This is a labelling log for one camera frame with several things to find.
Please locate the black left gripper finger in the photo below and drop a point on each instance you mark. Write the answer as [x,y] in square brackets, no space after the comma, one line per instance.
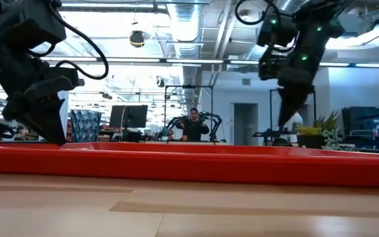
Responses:
[30,122]
[53,121]

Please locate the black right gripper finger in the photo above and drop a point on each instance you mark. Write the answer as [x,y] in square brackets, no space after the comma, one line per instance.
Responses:
[298,103]
[285,105]

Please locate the red plastic tray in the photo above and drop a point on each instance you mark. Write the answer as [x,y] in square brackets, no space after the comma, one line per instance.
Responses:
[189,164]

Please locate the white building column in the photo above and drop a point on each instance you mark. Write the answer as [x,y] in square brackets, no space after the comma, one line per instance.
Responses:
[64,115]

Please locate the potted plant in black pot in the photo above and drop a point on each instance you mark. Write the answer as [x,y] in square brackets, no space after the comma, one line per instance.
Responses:
[321,131]

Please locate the dark equipment rack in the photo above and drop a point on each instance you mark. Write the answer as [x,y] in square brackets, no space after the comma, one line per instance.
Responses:
[360,121]

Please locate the black computer monitor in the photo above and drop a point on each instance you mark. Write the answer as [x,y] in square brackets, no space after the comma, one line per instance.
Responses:
[128,116]

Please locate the black hanging ceiling lamp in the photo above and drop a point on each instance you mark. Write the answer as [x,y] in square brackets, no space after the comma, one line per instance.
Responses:
[137,39]

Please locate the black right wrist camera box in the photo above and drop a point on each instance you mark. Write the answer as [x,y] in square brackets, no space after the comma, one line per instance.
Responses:
[275,31]

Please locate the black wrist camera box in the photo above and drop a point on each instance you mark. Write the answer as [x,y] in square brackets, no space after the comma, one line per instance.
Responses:
[31,23]
[275,31]

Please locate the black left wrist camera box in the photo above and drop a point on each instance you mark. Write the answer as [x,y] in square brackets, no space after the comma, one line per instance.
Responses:
[31,23]

